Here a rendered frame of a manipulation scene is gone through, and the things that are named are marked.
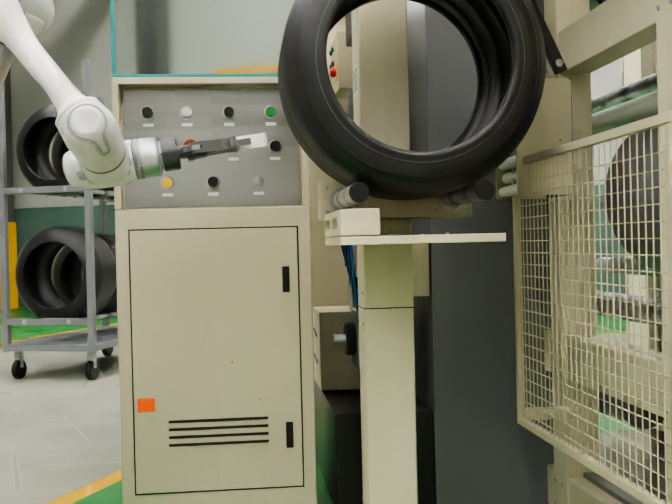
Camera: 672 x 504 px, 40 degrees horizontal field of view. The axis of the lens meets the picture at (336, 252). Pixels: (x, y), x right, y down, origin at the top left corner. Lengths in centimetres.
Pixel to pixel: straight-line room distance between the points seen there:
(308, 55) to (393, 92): 46
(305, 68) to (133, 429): 119
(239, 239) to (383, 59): 65
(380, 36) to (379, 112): 20
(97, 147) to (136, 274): 79
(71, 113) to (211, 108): 86
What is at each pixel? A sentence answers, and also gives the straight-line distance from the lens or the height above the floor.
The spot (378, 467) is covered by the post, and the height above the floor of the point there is 21.
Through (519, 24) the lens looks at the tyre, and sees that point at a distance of 211.
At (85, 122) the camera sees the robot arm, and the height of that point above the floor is 104.
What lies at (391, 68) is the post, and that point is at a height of 124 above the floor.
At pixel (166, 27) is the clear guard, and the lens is 273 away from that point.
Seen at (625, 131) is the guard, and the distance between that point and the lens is 182.
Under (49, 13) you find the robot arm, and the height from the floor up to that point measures 139.
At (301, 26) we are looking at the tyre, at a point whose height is 126.
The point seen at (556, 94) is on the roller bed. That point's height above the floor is 116.
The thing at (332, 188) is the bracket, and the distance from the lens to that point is 234.
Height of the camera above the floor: 79
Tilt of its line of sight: level
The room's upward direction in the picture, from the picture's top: 1 degrees counter-clockwise
